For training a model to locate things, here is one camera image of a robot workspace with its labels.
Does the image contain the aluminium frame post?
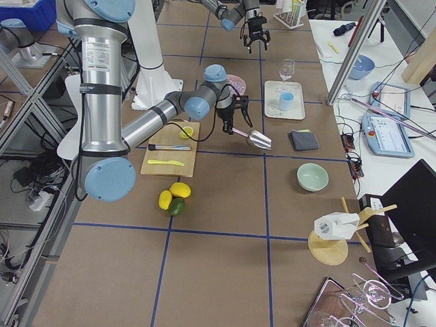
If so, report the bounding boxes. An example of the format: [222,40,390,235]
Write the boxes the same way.
[326,0,385,106]

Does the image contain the white wire cup rack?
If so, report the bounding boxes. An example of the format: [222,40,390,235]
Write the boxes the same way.
[273,0,307,29]

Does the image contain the blue plastic cup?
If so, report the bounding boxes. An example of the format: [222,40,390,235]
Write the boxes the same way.
[279,92,294,112]

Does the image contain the wooden cup tree stand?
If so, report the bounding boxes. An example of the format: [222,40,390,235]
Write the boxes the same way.
[308,197,397,266]

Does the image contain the black monitor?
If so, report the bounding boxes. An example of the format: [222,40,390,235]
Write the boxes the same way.
[367,159,435,282]

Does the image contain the yellow lemon oblong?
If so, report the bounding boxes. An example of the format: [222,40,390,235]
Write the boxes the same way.
[158,189,173,211]

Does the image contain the yellow plastic knife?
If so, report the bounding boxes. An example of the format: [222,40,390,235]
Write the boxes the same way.
[146,159,185,167]

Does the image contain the dark framed tray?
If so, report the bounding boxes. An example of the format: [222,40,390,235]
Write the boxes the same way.
[300,277,349,326]

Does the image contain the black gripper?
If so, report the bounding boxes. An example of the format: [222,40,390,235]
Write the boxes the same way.
[217,95,253,134]
[243,16,271,53]

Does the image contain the light green bowl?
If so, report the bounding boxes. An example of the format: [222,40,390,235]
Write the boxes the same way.
[296,163,329,192]

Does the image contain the folded dark umbrella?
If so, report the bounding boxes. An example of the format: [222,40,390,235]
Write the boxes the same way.
[333,22,356,37]

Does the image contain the hanging wine glasses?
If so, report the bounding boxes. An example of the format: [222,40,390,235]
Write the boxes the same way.
[306,272,405,327]

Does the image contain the far blue teach pendant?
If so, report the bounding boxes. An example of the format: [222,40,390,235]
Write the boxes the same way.
[369,82,411,119]

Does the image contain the clear wine glass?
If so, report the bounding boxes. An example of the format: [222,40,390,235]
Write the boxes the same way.
[276,59,296,94]

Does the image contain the pink bowl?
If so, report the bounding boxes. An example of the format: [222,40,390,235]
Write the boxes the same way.
[227,74,246,95]

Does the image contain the yellow lemon round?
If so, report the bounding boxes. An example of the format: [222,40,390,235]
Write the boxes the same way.
[170,182,191,198]

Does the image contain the cream bear tray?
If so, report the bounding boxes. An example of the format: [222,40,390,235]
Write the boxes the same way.
[264,80,305,120]

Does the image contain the bamboo cutting board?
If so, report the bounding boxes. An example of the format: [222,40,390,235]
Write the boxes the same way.
[140,124,198,177]

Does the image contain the yellow spoon on desk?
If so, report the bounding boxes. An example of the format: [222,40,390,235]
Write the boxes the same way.
[328,42,340,54]

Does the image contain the steel ice scoop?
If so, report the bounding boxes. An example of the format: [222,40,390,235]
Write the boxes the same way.
[232,127,272,151]

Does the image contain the lemon slice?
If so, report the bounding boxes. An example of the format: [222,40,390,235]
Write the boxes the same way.
[179,126,194,140]

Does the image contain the near blue teach pendant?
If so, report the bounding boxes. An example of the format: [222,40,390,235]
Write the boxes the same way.
[362,114,415,158]

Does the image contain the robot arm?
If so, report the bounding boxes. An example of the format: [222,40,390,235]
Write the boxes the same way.
[56,1,249,202]
[200,0,271,54]

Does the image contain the steel muddler black cap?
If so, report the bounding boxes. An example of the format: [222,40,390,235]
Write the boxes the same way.
[148,144,191,151]

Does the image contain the blue bowl on desk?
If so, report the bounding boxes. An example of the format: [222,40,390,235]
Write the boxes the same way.
[348,54,375,80]

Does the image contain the blue teach pendant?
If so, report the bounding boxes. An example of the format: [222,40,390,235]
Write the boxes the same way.
[362,114,415,158]
[369,82,411,119]

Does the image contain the green avocado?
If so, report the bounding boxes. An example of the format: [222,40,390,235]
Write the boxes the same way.
[168,198,185,217]

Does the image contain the blue storage bin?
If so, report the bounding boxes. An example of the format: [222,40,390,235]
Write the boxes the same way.
[1,0,57,31]

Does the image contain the white paper cup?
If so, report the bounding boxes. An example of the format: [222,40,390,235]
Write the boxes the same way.
[314,212,360,240]

